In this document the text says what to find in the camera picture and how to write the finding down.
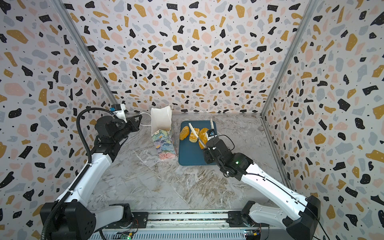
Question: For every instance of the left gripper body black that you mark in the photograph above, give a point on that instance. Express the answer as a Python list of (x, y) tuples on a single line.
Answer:
[(124, 130)]

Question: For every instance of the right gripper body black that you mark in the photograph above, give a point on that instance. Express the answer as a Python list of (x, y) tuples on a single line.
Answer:
[(208, 143)]

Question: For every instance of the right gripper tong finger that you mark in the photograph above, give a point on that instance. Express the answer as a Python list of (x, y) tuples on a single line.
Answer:
[(212, 124), (192, 129)]

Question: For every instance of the small oval bread roll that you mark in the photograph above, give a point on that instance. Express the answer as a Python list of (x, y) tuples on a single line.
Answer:
[(185, 132)]

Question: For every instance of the floral paper bag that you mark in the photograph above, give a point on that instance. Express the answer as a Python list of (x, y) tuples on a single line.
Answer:
[(162, 132)]

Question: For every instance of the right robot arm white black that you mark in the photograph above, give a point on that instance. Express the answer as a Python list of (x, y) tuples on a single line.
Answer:
[(295, 213)]

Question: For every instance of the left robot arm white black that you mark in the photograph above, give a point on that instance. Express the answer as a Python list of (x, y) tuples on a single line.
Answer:
[(68, 217)]

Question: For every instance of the large oval brown bread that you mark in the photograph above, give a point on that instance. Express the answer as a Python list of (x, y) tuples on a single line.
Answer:
[(203, 137)]

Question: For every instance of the striped glazed bread loaf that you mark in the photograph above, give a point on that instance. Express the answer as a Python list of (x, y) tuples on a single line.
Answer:
[(194, 137)]

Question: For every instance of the teal rectangular tray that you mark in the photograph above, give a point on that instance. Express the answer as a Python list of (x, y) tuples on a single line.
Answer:
[(190, 154)]

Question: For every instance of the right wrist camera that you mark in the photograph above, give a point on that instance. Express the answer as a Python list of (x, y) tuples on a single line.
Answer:
[(211, 134)]

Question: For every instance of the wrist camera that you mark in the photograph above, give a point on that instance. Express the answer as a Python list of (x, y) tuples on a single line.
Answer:
[(211, 134), (118, 111)]

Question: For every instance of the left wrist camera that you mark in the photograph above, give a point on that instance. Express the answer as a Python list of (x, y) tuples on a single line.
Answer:
[(118, 111)]

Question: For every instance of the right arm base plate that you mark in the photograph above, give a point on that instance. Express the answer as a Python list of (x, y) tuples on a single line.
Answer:
[(239, 219)]

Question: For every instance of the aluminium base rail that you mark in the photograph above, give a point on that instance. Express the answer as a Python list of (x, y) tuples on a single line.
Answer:
[(182, 225)]

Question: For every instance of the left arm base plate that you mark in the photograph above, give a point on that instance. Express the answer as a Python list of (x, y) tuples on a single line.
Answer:
[(139, 220)]

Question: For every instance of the left corner aluminium post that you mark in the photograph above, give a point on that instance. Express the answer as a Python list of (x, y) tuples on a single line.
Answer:
[(71, 27)]

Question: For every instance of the corner aluminium post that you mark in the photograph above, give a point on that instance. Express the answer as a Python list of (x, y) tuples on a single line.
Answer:
[(312, 4), (71, 27)]

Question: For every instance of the right corner aluminium post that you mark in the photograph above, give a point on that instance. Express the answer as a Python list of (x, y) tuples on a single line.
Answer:
[(312, 4)]

